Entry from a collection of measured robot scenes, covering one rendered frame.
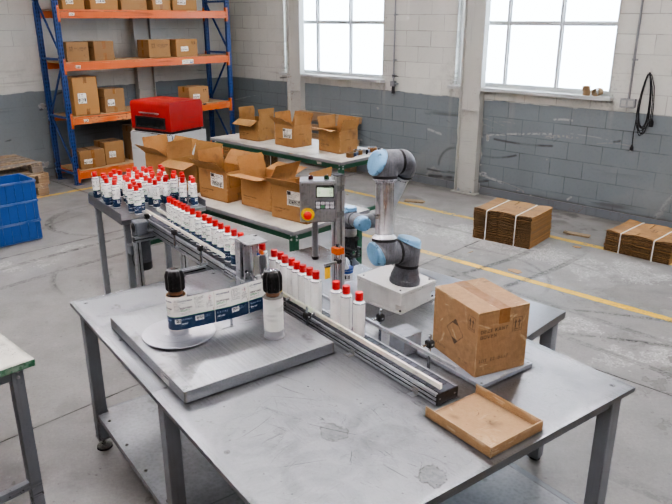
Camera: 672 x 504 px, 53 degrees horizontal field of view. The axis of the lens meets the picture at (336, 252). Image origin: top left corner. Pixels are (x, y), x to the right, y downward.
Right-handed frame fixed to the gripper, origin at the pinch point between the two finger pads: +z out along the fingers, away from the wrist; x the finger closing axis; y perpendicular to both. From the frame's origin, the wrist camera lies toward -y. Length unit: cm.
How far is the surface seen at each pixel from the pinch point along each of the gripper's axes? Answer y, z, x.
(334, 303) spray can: 40, -9, -51
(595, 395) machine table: 143, 7, -20
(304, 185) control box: 15, -56, -44
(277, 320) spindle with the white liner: 31, -7, -76
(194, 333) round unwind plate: 3, 1, -98
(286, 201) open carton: -122, -2, 70
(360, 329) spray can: 56, -3, -53
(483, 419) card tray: 122, 7, -62
